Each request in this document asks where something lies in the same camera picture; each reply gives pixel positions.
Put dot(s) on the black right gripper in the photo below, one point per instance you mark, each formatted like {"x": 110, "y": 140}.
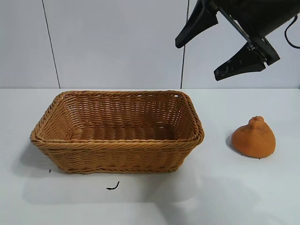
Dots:
{"x": 257, "y": 16}

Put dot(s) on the brown wicker basket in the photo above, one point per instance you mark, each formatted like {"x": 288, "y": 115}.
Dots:
{"x": 117, "y": 150}

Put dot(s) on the orange with knobbed stem end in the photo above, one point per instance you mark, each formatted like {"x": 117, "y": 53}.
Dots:
{"x": 253, "y": 140}

